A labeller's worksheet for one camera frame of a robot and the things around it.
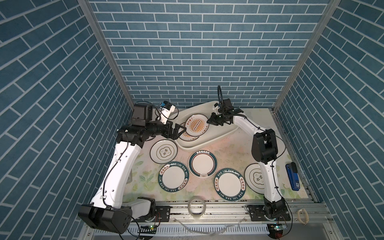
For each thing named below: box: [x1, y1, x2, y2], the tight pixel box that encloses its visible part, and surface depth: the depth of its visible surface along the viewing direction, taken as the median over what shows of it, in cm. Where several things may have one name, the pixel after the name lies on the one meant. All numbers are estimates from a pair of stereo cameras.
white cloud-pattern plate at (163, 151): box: [149, 139, 178, 165], surface depth 98 cm
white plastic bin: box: [172, 100, 239, 151], surface depth 102 cm
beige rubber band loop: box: [297, 208, 310, 226], surface depth 74 cm
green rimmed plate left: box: [158, 161, 189, 193], surface depth 86 cm
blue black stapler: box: [285, 162, 300, 191], surface depth 86 cm
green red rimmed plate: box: [188, 149, 218, 178], surface depth 93 cm
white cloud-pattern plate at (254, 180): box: [244, 163, 265, 195], surface depth 86 cm
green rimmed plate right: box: [214, 168, 247, 201], surface depth 85 cm
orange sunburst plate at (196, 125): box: [185, 113, 210, 137], surface depth 103 cm
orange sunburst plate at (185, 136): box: [179, 122, 200, 142], surface depth 104 cm
